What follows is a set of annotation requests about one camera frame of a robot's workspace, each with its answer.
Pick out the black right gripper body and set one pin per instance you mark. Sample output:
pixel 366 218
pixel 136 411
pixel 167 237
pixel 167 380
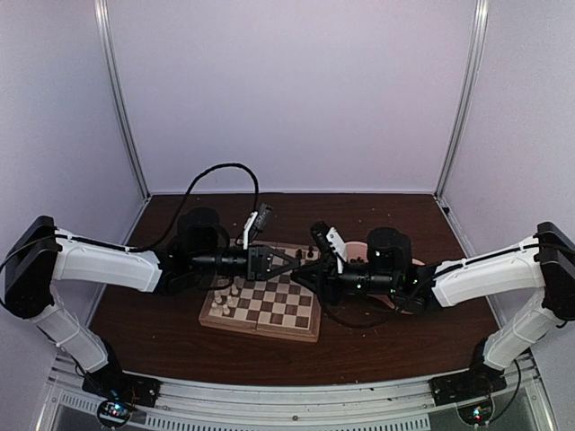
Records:
pixel 375 284

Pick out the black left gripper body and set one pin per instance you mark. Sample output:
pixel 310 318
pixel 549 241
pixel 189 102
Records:
pixel 207 264

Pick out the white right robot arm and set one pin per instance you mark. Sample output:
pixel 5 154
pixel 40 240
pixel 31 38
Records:
pixel 543 262

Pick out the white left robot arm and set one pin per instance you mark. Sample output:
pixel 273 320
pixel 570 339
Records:
pixel 45 258

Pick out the white chess pieces row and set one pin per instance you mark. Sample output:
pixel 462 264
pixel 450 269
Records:
pixel 225 301

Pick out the wooden chess board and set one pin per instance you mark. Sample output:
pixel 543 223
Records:
pixel 278 308

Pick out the pink plastic double bowl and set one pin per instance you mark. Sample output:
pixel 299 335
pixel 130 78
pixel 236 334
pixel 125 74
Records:
pixel 380 269

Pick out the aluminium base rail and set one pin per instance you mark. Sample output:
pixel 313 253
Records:
pixel 405 404

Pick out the aluminium frame post left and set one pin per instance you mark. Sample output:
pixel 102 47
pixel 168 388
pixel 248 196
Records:
pixel 103 23

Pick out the aluminium frame post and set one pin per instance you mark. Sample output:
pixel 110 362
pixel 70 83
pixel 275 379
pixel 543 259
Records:
pixel 103 23
pixel 471 71

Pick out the aluminium frame post right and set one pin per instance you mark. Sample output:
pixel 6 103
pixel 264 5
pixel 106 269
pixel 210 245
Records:
pixel 471 71

